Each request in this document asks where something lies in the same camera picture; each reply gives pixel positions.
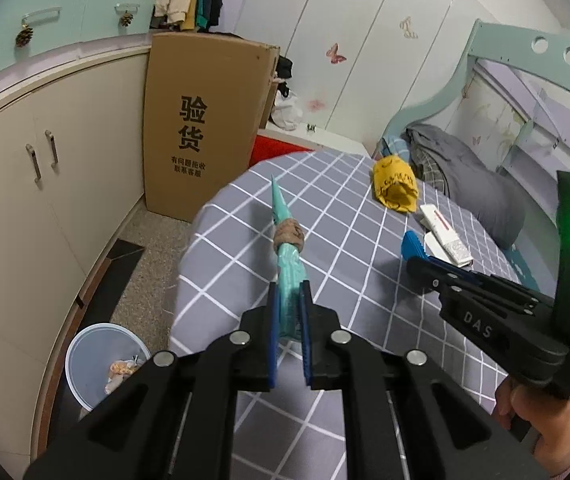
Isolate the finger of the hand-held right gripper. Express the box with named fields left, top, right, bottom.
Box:
left=401, top=230, right=556, bottom=311
left=406, top=257, right=470, bottom=296

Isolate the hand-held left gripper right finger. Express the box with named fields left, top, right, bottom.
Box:
left=299, top=280, right=550, bottom=480

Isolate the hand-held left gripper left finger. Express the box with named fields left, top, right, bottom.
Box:
left=24, top=282, right=283, bottom=480

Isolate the teal umbrella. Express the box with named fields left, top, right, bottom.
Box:
left=270, top=175, right=312, bottom=343

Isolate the light blue plastic bin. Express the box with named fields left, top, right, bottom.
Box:
left=65, top=323, right=150, bottom=421

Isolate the person's right hand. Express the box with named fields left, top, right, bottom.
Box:
left=494, top=377, right=570, bottom=466

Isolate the white patterned box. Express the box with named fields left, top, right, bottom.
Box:
left=424, top=232, right=474, bottom=267

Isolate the white box with red stripe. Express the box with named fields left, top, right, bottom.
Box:
left=419, top=204, right=458, bottom=238

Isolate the grey checked bed sheet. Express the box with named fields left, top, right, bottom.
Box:
left=170, top=150, right=550, bottom=480

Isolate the yellow cloth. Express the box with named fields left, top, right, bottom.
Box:
left=372, top=156, right=420, bottom=214

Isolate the grey quilt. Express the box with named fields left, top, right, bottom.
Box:
left=405, top=125, right=528, bottom=251

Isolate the blue plaid cloth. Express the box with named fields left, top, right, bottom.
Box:
left=382, top=135, right=410, bottom=158

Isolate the red storage box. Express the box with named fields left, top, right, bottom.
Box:
left=249, top=127, right=366, bottom=168

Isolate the white clothing pile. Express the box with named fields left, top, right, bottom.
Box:
left=271, top=92, right=306, bottom=131

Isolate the tall cardboard box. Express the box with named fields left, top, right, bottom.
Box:
left=143, top=32, right=280, bottom=222

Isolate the white curved cabinet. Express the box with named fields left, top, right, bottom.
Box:
left=0, top=45, right=153, bottom=461

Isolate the teal bed frame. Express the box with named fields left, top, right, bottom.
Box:
left=372, top=19, right=570, bottom=196

